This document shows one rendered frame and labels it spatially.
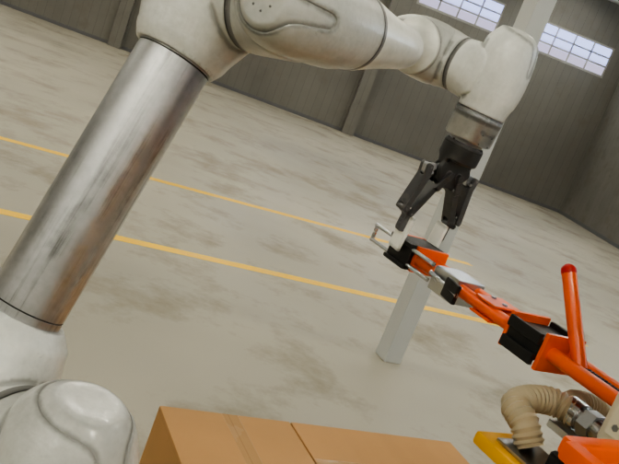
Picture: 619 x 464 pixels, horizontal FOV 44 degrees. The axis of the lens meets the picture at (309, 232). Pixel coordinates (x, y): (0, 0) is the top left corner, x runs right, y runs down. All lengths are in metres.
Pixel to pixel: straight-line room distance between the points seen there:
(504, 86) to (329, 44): 0.53
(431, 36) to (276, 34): 0.58
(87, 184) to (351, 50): 0.36
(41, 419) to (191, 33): 0.47
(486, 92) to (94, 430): 0.87
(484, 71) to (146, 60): 0.63
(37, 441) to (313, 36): 0.52
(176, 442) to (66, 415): 1.15
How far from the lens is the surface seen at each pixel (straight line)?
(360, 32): 0.93
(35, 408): 0.86
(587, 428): 1.13
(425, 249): 1.41
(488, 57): 1.38
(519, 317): 1.21
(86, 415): 0.86
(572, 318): 1.18
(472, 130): 1.38
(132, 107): 0.97
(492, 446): 1.07
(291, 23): 0.87
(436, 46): 1.40
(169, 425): 2.04
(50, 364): 0.99
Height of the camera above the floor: 1.54
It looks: 12 degrees down
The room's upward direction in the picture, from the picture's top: 21 degrees clockwise
